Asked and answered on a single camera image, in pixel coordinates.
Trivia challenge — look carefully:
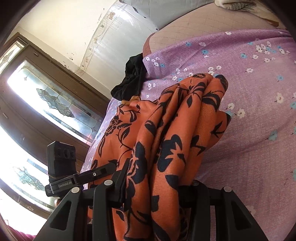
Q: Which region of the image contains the orange black floral garment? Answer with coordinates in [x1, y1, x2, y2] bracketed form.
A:
[91, 74, 231, 240]

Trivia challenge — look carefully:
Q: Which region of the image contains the purple floral bedsheet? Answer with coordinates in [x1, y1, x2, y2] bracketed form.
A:
[83, 29, 295, 240]

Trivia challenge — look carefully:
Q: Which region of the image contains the stained glass wooden door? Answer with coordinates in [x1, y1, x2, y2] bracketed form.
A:
[1, 33, 109, 218]

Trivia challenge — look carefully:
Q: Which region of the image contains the black crumpled garment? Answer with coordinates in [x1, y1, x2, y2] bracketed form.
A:
[110, 53, 147, 101]

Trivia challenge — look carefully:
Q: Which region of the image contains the pink mattress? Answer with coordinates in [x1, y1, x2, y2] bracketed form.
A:
[142, 3, 286, 57]

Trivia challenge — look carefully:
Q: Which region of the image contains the grey pillow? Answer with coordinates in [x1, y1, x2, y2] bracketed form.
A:
[120, 0, 214, 30]

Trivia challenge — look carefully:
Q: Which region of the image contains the beige leaf pattern blanket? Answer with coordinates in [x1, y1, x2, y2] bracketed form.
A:
[214, 0, 281, 27]

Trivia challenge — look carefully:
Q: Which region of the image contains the black camera box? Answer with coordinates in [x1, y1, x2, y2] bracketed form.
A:
[47, 141, 76, 183]

